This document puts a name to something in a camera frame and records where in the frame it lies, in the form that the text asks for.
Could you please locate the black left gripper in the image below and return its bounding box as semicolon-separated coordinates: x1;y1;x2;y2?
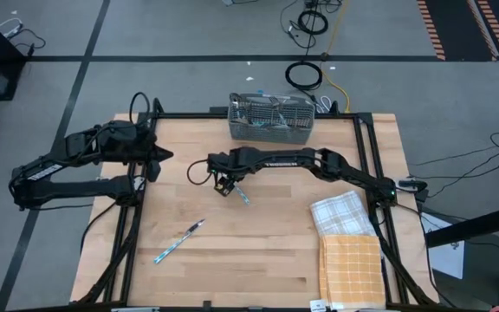
116;122;176;184

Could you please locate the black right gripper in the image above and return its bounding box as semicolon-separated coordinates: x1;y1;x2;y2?
206;148;248;198

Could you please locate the grey mesh cutlery basket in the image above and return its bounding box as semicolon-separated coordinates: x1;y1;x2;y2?
227;91;316;146

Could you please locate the white plaid cloth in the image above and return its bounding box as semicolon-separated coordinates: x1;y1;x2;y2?
308;190;379;237

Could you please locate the orange plaid cloth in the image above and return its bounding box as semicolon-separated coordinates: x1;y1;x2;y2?
318;233;387;311

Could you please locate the white paper sheet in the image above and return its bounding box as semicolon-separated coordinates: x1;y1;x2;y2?
420;211;466;281

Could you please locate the black bar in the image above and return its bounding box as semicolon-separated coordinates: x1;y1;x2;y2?
424;202;499;249

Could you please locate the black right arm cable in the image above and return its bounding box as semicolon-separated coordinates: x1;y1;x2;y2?
185;157;211;187

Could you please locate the black table frame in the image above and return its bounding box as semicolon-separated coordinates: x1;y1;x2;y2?
74;97;441;312

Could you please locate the large black cable coil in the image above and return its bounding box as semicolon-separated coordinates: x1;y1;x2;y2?
284;60;324;92

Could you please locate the white cable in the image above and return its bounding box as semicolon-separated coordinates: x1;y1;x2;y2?
314;94;334;114
0;17;23;40

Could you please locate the yellow cable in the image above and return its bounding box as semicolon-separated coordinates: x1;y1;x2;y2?
317;0;352;114

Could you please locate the black hanging cable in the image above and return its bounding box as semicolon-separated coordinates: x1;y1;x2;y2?
302;0;321;64

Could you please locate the black cable with plug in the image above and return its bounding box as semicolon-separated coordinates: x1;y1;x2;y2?
13;28;46;58

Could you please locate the small black cable coil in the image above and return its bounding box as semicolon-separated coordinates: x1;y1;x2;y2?
296;9;330;36

